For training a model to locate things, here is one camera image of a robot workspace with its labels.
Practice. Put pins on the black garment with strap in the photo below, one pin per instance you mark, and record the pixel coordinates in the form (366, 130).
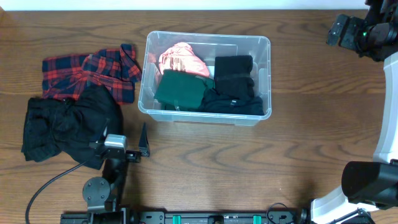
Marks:
(232, 76)

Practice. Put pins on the dark green garment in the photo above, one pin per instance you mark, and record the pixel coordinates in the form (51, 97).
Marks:
(182, 90)

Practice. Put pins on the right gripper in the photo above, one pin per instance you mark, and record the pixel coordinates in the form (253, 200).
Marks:
(353, 40)

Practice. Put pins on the pink shirt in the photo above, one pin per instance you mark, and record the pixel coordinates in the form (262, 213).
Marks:
(180, 57)

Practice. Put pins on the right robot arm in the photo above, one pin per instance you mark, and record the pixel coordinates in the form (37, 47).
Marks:
(366, 186)

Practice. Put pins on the dark navy garment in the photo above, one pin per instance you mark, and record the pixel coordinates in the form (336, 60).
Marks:
(213, 102)

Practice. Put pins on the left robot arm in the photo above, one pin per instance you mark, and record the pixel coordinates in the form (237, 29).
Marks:
(103, 194)

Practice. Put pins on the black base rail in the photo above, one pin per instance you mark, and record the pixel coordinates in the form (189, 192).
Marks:
(186, 217)

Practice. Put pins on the clear plastic storage bin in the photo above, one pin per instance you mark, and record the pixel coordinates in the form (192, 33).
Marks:
(207, 47)

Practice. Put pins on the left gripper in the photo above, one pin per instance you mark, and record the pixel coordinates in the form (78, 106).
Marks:
(131, 155)

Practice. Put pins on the red navy plaid shirt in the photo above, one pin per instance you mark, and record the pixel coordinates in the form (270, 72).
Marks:
(116, 69)

